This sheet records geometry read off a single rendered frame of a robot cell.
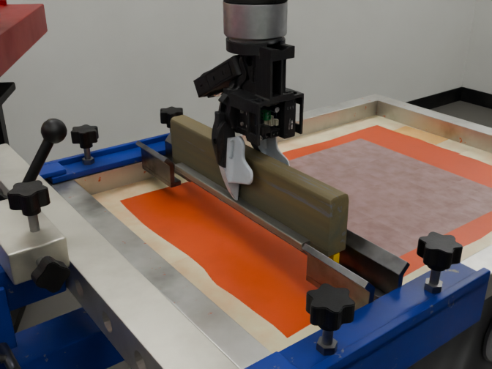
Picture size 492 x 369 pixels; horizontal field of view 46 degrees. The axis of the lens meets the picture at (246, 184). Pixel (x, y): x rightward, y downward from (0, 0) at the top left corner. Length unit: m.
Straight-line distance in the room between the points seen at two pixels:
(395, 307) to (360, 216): 0.29
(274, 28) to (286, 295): 0.31
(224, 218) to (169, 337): 0.38
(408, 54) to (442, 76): 0.50
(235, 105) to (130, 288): 0.26
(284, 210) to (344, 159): 0.40
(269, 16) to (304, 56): 2.92
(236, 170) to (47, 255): 0.26
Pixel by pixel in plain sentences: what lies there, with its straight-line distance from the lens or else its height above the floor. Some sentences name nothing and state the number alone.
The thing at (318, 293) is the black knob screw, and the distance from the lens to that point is 0.53.
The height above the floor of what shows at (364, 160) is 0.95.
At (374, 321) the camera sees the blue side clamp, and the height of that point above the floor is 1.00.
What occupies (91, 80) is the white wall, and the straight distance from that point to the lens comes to 2.86.
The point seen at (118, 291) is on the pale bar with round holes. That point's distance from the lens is 0.58.
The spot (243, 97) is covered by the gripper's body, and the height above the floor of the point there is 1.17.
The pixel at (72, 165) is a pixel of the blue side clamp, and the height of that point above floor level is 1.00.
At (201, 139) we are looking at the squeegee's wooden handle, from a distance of 0.83.
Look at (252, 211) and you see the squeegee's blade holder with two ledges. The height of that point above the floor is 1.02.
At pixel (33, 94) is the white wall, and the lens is 2.77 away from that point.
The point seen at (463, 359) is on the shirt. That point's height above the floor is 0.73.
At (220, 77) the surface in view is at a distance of 0.74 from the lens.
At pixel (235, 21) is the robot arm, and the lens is 0.67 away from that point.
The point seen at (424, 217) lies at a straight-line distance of 0.91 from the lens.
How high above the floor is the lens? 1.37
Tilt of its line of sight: 25 degrees down
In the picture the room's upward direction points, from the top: straight up
